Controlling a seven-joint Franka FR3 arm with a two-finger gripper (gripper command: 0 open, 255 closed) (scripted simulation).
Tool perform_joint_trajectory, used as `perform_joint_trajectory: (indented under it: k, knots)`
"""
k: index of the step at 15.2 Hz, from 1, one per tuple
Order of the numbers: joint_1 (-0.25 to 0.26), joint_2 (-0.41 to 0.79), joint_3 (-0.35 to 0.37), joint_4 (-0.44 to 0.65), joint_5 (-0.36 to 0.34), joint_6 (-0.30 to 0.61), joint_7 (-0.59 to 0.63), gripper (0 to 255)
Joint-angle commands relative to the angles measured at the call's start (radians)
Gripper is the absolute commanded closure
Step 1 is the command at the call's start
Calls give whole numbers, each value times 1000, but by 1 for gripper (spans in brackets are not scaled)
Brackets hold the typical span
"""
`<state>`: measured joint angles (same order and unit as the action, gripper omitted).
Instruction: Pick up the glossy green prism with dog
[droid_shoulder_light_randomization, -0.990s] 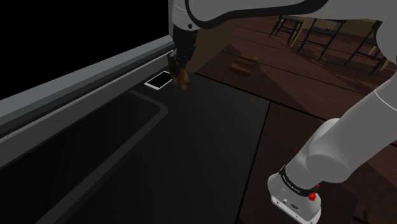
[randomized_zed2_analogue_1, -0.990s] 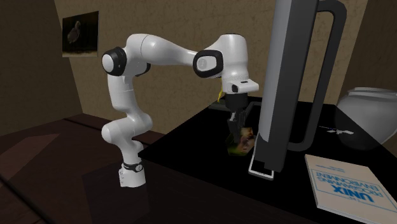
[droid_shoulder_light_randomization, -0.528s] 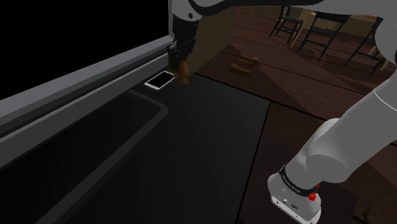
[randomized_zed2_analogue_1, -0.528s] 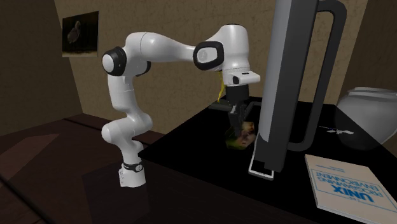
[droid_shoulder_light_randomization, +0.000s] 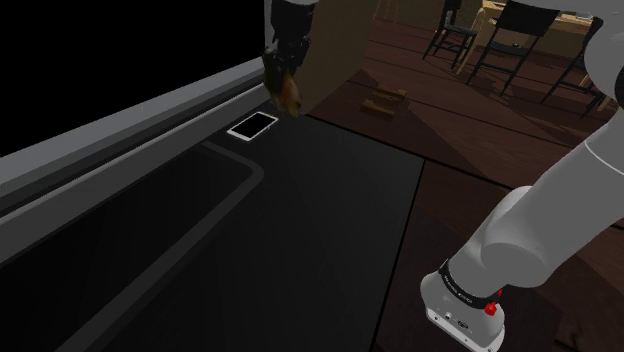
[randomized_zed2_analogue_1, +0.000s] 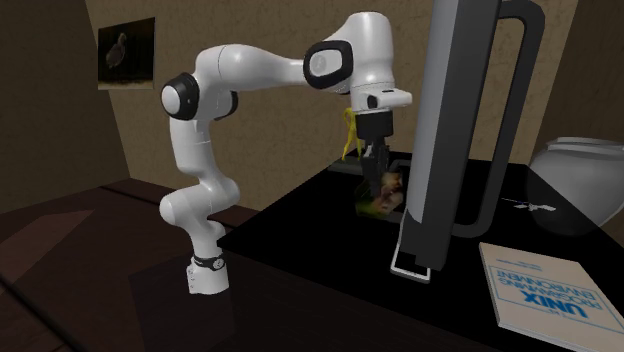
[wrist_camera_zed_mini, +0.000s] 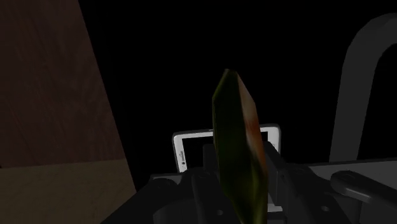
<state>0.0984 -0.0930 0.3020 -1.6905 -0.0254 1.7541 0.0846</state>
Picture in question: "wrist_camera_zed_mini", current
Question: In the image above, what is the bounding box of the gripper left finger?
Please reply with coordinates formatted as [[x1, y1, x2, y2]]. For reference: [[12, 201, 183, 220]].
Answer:
[[101, 144, 241, 224]]

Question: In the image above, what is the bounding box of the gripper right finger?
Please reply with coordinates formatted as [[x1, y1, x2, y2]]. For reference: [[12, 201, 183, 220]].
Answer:
[[263, 142, 352, 224]]

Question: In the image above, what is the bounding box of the green and orange wedge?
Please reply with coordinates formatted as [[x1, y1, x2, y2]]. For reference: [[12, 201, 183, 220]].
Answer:
[[211, 69, 270, 224]]

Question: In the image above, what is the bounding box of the dark grey rounded handle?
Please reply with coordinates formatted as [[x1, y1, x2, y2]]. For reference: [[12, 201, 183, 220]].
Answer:
[[330, 169, 397, 206]]

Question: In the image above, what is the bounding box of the grey arched frame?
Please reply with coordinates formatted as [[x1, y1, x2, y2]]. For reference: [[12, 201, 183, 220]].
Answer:
[[328, 12, 397, 163]]

